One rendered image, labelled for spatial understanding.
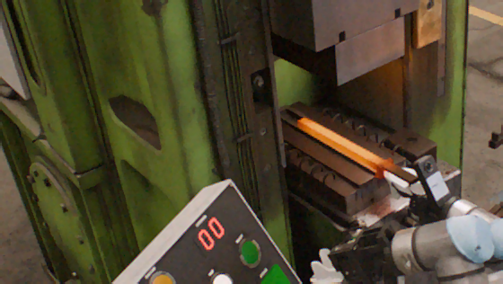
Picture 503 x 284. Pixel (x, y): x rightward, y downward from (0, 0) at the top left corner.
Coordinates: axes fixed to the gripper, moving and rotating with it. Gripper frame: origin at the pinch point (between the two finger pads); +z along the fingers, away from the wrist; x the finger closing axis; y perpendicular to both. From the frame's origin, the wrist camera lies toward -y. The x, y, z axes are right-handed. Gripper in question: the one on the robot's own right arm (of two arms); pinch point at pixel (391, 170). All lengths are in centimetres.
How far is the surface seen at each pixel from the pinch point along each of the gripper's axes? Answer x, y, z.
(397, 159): 5.7, 1.3, 3.5
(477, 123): 161, 100, 102
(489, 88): 196, 100, 122
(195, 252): -57, -16, -9
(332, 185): -11.5, 2.4, 8.1
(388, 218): -4.5, 10.1, -3.3
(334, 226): -16.0, 9.5, 3.0
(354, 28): -6.9, -37.9, 2.0
